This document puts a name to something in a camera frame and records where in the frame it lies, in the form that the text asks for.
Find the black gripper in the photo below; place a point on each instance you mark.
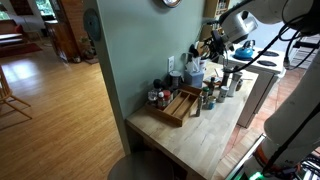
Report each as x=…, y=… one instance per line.
x=218, y=41

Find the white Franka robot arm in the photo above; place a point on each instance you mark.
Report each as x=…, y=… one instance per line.
x=293, y=126

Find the black cooking spoon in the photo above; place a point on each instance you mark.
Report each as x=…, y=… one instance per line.
x=194, y=50

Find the dark wooden spoon rest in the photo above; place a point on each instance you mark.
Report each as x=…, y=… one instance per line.
x=210, y=85

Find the white utensil crock orange print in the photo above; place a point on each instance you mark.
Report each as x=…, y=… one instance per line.
x=200, y=65

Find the steel pepper grinder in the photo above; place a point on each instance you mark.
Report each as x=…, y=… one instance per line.
x=226, y=78

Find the blue kettle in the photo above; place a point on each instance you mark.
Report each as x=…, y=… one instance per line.
x=244, y=53

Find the blue tissue box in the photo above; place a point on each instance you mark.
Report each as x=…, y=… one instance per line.
x=194, y=80

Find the small dark sauce bottle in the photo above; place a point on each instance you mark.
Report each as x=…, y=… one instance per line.
x=211, y=87

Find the glass steel salt grinder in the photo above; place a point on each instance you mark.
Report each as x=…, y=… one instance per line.
x=234, y=85

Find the black lid jar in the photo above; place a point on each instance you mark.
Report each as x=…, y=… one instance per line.
x=239, y=85

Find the green cap spice bottle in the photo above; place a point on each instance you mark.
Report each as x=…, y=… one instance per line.
x=205, y=95

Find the black canister white lid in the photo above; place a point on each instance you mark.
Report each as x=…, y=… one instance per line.
x=175, y=81

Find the blue label glass jar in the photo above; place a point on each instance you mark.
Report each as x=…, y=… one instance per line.
x=211, y=103

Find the black stove burner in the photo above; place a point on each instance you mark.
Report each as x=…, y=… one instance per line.
x=266, y=63
x=268, y=53

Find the slim steel cylinder mill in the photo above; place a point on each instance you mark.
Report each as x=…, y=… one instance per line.
x=199, y=106

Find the white kitchen stove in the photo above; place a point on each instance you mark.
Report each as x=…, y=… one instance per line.
x=263, y=88

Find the small spice jar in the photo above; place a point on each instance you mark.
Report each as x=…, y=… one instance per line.
x=167, y=96

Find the black cap spice bottle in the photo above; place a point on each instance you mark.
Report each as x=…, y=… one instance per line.
x=157, y=84

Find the wooden cutlery tray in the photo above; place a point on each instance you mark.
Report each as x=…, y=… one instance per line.
x=180, y=110

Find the clear glass spice bottle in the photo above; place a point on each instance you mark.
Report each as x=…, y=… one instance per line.
x=152, y=97

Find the white slatted cabinet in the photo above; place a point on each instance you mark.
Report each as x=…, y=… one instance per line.
x=301, y=55

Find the tall wooden cabinet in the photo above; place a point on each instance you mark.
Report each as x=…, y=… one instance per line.
x=68, y=26

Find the living room window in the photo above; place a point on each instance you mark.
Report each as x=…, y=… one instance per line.
x=45, y=7

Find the red floor rug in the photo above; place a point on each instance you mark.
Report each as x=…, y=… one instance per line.
x=18, y=50

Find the sofa with red cushion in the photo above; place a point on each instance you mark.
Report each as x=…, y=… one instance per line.
x=11, y=33

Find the wooden spindle chair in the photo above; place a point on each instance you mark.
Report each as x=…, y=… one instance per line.
x=4, y=93

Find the wooden wall shelf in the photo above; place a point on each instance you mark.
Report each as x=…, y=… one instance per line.
x=208, y=10

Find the white wall outlet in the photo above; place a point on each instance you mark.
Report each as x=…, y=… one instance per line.
x=171, y=64

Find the round wall clock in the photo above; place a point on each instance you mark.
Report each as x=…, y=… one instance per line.
x=171, y=2

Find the metal robot stand frame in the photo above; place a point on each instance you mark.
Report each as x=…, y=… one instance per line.
x=246, y=157

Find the round dark wall plate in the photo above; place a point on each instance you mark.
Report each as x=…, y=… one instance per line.
x=92, y=25

